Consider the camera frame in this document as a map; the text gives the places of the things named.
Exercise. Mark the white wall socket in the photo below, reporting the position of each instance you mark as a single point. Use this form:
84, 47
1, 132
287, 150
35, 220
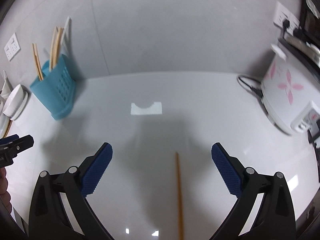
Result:
281, 14
12, 47

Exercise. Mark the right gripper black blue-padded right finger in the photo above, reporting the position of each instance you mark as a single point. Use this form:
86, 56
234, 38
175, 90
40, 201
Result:
264, 207

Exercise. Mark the chopstick with green end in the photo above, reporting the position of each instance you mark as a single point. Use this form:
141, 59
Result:
179, 198

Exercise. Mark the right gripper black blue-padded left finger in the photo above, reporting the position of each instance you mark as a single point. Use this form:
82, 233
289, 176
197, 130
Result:
48, 218

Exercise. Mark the white floral rice cooker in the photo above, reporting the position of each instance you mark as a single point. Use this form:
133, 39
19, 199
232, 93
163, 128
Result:
290, 90

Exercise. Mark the blue plastic utensil holder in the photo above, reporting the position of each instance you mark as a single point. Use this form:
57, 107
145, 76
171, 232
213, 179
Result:
57, 89

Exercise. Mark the white wall socket right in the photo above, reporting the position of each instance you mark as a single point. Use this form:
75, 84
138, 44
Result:
281, 14

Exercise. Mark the white ceramic bowl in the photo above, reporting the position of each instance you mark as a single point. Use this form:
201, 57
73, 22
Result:
15, 103

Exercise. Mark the dark-ended chopstick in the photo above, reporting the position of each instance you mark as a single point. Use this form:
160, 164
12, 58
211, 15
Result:
34, 57

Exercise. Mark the person's left hand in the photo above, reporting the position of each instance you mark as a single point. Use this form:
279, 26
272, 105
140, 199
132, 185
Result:
4, 194

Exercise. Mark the white wall socket left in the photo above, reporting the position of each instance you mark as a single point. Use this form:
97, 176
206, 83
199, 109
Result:
12, 47

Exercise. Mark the chopstick with blue band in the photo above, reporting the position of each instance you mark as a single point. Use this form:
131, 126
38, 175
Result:
37, 60

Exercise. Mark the white ceramic dish stack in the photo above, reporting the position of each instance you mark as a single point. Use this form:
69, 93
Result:
5, 92

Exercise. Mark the chopstick with blue dotted end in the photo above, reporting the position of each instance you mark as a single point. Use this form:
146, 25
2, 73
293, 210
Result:
52, 48

